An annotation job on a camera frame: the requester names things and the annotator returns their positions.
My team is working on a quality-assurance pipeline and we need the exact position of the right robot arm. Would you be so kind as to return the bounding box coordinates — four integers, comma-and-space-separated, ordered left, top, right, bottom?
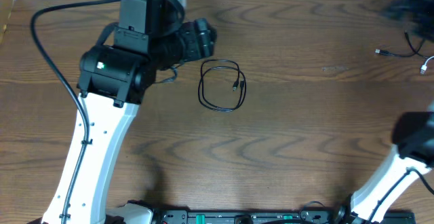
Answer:
334, 0, 433, 223

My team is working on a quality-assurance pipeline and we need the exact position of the black usb cable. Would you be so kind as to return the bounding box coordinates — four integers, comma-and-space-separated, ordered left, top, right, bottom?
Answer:
197, 58, 248, 113
374, 30, 428, 59

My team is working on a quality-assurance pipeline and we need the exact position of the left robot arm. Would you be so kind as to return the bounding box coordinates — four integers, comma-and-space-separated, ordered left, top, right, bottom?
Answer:
40, 0, 216, 224

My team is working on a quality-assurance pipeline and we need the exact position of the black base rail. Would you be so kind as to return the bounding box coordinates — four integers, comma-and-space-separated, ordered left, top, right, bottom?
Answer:
159, 208, 416, 224

